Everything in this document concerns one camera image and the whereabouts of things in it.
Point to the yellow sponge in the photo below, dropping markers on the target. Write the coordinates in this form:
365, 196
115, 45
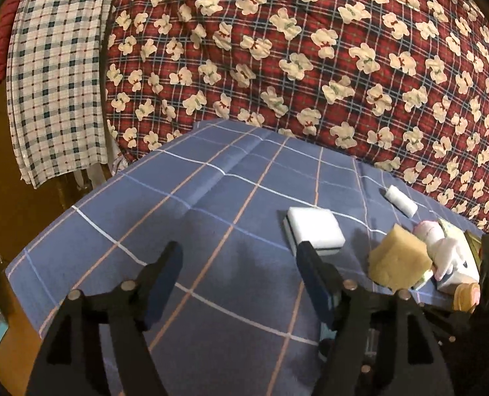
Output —
399, 260

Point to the white sponge with dark layer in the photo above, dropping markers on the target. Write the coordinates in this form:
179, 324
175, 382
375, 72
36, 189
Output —
314, 225

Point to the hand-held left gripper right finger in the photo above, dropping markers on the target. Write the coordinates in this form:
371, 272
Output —
314, 282

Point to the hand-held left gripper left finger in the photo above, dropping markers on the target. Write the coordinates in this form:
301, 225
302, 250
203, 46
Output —
166, 282

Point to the beige checked hanging cloth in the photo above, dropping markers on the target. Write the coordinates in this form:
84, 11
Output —
54, 70

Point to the red quilted garment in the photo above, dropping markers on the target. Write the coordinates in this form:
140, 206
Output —
3, 49

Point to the white gauze roll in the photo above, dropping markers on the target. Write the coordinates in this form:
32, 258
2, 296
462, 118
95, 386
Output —
401, 201

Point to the red plaid bear-print blanket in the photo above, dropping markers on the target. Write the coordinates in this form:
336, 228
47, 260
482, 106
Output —
269, 70

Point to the blue plaid bed sheet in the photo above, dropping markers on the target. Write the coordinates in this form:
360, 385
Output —
186, 198

